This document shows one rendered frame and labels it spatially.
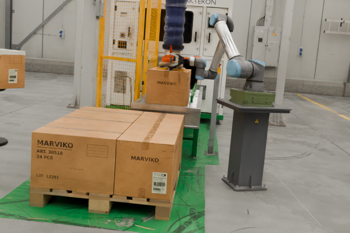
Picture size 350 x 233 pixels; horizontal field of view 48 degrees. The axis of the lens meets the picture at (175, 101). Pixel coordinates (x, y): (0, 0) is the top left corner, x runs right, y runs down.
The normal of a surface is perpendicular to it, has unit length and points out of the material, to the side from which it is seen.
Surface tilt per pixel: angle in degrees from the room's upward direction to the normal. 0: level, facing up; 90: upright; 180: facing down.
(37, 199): 90
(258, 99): 90
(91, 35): 91
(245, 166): 90
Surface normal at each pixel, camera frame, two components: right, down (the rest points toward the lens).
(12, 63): 0.83, 0.14
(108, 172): -0.08, 0.14
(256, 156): 0.29, 0.16
